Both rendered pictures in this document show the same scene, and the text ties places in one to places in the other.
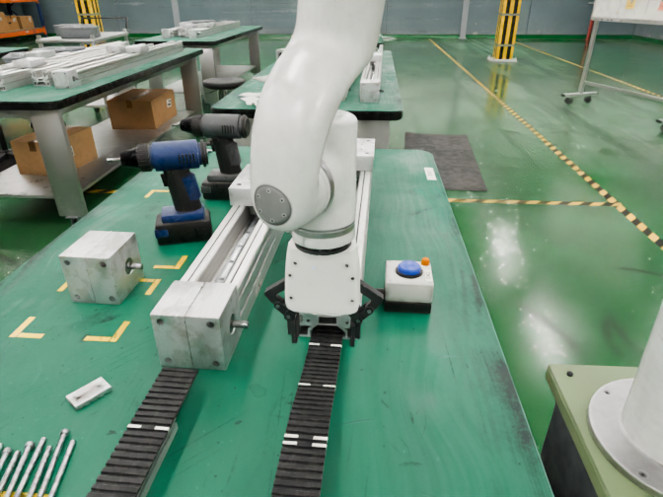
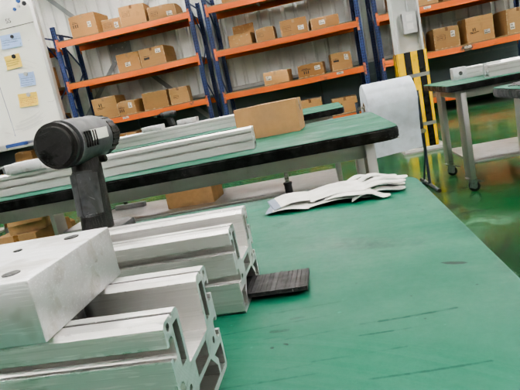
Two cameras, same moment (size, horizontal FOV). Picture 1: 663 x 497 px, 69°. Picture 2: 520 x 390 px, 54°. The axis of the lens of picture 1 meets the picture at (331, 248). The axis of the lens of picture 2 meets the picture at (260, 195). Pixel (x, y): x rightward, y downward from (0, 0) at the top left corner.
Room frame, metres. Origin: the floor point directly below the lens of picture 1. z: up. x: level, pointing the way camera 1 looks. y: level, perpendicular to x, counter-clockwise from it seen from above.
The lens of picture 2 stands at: (1.50, -0.39, 0.98)
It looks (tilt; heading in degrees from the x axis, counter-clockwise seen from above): 11 degrees down; 94
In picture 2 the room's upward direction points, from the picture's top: 12 degrees counter-clockwise
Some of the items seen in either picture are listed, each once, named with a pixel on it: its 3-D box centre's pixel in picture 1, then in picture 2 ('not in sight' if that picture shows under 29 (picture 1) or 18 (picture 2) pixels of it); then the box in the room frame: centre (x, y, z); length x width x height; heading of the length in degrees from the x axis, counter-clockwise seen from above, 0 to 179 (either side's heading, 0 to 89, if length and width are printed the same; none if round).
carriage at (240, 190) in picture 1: (262, 189); not in sight; (1.03, 0.15, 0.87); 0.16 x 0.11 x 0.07; 174
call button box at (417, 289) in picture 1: (403, 285); not in sight; (0.72, -0.13, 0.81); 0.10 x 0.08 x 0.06; 84
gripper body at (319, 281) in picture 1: (323, 269); not in sight; (0.56, 0.01, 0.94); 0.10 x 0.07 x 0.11; 84
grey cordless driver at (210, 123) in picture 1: (212, 156); (104, 193); (1.23, 0.31, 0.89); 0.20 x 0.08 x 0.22; 85
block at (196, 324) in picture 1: (206, 324); not in sight; (0.59, 0.19, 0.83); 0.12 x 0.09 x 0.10; 84
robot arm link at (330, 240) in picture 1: (321, 228); not in sight; (0.56, 0.01, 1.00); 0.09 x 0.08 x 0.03; 84
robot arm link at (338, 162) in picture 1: (320, 169); not in sight; (0.56, 0.01, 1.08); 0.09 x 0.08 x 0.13; 153
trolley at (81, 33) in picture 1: (95, 72); not in sight; (5.42, 2.50, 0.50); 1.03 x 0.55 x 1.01; 1
